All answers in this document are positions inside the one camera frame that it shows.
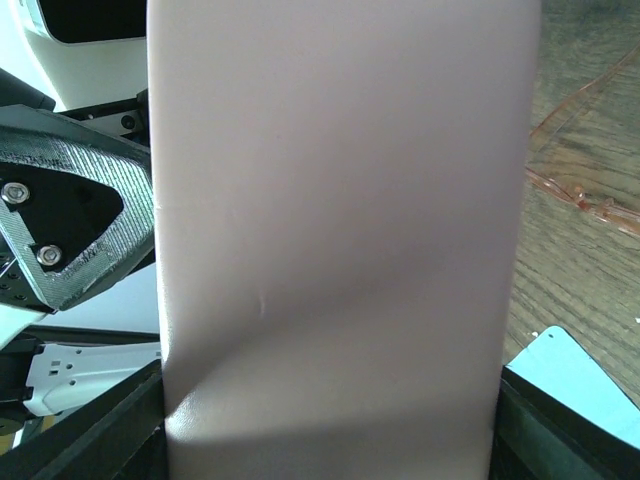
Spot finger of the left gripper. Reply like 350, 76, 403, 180
1, 105, 155, 313

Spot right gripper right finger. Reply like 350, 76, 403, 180
488, 368, 639, 479

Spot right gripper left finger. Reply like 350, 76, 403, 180
1, 360, 168, 479

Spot blue cleaning cloth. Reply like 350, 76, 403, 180
507, 326, 639, 448

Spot pink glasses case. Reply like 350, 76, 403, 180
147, 1, 541, 479

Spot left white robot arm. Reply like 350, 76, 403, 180
1, 1, 159, 435

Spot orange sunglasses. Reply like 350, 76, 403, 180
526, 46, 639, 236

